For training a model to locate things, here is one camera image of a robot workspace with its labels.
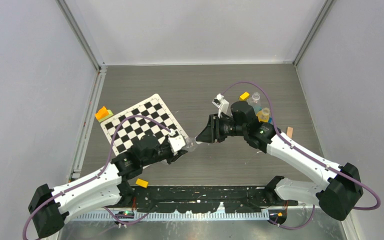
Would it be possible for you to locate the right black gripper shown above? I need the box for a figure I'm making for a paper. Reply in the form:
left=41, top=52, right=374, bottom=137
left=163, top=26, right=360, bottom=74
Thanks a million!
left=196, top=113, right=247, bottom=144

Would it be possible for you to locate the clear bottle blue cap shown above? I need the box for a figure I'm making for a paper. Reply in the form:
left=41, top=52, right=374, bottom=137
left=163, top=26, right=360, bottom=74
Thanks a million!
left=160, top=136, right=200, bottom=166

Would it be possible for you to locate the clear plastic bottle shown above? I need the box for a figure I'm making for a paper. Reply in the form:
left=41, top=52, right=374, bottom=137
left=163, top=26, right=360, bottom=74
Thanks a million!
left=247, top=92, right=262, bottom=114

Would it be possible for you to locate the yellow juice bottle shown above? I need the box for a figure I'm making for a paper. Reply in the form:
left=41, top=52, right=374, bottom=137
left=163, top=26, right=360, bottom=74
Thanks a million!
left=256, top=107, right=271, bottom=123

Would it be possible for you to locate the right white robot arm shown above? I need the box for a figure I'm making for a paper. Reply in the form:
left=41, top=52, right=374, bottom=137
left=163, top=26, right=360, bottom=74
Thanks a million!
left=195, top=101, right=364, bottom=221

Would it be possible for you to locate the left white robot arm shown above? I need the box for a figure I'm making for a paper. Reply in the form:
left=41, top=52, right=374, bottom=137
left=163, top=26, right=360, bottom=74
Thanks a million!
left=27, top=134, right=187, bottom=239

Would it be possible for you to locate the yellow block near base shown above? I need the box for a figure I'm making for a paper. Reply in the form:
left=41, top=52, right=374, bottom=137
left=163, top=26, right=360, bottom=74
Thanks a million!
left=135, top=178, right=149, bottom=189

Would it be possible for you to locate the black white chessboard mat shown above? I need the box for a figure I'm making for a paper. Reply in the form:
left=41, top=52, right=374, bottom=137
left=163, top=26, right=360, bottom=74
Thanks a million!
left=100, top=93, right=188, bottom=156

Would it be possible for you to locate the orange green block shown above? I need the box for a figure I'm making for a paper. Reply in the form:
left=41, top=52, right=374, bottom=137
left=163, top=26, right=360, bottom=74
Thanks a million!
left=94, top=106, right=114, bottom=123

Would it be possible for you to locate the tan wooden block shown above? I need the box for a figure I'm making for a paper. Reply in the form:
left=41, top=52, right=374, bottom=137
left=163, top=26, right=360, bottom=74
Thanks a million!
left=286, top=126, right=294, bottom=139

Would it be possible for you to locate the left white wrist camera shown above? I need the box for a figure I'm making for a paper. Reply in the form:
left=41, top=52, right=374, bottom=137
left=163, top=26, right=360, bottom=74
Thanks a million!
left=167, top=128, right=187, bottom=154

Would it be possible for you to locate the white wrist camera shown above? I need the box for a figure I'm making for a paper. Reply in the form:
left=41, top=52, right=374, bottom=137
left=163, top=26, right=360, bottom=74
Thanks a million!
left=212, top=93, right=229, bottom=118
left=167, top=128, right=187, bottom=154

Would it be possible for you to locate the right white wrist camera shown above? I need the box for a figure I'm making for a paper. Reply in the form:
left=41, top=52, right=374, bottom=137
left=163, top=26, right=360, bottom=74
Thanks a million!
left=212, top=93, right=229, bottom=118

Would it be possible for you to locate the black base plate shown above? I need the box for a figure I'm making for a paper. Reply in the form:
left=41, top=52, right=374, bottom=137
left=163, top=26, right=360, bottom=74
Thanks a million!
left=113, top=185, right=298, bottom=214

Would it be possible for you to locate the grey slotted cable duct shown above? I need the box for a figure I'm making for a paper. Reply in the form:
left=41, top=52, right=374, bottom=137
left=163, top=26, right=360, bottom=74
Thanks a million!
left=74, top=209, right=269, bottom=222

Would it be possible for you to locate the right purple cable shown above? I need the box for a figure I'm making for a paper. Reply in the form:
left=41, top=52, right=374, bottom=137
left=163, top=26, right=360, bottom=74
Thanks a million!
left=221, top=81, right=382, bottom=231

